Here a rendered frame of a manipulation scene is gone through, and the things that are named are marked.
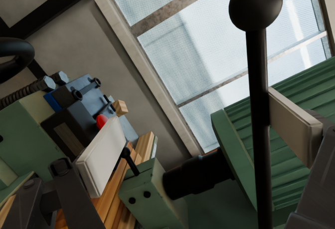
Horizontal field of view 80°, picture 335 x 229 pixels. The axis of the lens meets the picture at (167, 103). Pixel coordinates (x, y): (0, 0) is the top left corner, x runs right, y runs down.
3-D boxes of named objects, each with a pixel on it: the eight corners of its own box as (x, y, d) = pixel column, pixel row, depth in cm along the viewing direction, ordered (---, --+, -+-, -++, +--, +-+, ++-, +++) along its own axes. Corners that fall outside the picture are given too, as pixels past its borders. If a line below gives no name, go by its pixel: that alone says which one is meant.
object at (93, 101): (71, 81, 39) (94, 67, 37) (104, 126, 42) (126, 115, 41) (22, 106, 26) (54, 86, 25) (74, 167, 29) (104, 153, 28)
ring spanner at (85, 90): (94, 77, 39) (97, 76, 39) (100, 86, 40) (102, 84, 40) (69, 92, 30) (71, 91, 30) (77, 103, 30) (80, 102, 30)
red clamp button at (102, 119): (98, 113, 32) (104, 110, 32) (109, 127, 33) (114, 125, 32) (91, 121, 29) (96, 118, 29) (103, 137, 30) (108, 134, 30)
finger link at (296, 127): (309, 125, 11) (324, 122, 11) (261, 87, 17) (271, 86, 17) (308, 170, 12) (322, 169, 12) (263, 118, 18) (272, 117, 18)
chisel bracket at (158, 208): (119, 171, 41) (155, 155, 39) (154, 217, 45) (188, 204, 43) (108, 200, 34) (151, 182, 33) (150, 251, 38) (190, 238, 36)
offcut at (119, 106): (112, 107, 62) (124, 101, 61) (116, 118, 61) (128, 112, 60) (105, 106, 59) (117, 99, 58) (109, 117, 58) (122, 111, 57)
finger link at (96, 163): (100, 198, 13) (90, 199, 13) (126, 141, 20) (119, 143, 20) (84, 161, 12) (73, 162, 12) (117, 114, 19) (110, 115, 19)
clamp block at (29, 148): (38, 96, 42) (72, 75, 40) (78, 146, 45) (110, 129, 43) (-32, 129, 28) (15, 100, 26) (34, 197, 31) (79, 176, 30)
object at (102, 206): (100, 154, 46) (128, 141, 45) (105, 160, 47) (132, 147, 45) (52, 234, 28) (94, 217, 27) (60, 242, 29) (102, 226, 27)
